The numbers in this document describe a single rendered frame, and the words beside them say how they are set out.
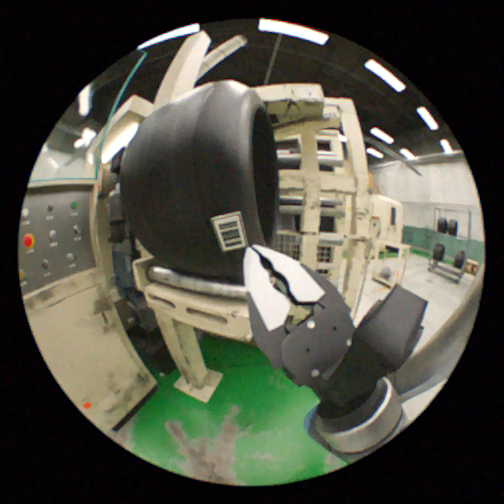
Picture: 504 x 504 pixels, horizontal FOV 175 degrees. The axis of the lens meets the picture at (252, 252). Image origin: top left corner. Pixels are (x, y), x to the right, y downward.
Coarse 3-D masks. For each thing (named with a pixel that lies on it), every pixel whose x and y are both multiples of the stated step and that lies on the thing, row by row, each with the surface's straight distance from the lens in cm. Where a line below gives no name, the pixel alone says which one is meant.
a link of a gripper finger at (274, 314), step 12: (252, 252) 16; (252, 264) 15; (252, 276) 14; (264, 276) 14; (252, 288) 14; (264, 288) 14; (264, 300) 13; (276, 300) 13; (264, 312) 13; (276, 312) 13; (276, 324) 13
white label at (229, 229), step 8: (224, 216) 20; (232, 216) 20; (240, 216) 20; (216, 224) 21; (224, 224) 21; (232, 224) 21; (240, 224) 21; (216, 232) 22; (224, 232) 22; (232, 232) 22; (240, 232) 22; (224, 240) 22; (232, 240) 22; (240, 240) 22; (224, 248) 23; (232, 248) 23
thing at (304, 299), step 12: (264, 252) 16; (276, 252) 16; (276, 264) 15; (288, 264) 15; (276, 276) 16; (288, 276) 15; (300, 276) 15; (288, 288) 14; (300, 288) 14; (312, 288) 15; (300, 300) 14; (312, 300) 14
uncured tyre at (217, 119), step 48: (192, 96) 30; (240, 96) 30; (144, 144) 30; (192, 144) 21; (240, 144) 23; (144, 192) 27; (192, 192) 20; (240, 192) 22; (144, 240) 34; (192, 240) 24
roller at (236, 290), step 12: (156, 276) 48; (168, 276) 44; (180, 276) 41; (192, 276) 39; (204, 276) 38; (192, 288) 39; (204, 288) 37; (216, 288) 35; (228, 288) 33; (240, 288) 32
